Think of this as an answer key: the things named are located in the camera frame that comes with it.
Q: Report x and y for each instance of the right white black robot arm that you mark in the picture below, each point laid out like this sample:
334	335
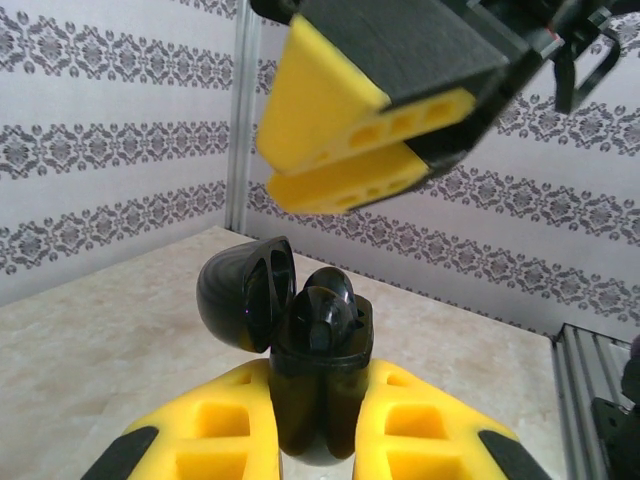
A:
620	440

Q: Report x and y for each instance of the aluminium frame post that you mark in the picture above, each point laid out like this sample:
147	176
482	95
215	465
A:
242	125

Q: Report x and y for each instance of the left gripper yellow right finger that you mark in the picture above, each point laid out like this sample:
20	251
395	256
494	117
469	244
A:
415	430

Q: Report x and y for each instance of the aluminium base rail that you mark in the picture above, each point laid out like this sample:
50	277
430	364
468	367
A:
580	390

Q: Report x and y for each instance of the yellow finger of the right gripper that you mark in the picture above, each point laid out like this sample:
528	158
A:
350	75
350	185

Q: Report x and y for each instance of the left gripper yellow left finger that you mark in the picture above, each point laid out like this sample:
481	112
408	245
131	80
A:
210	430

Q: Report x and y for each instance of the black earbud charging case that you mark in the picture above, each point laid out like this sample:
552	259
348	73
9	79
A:
310	400

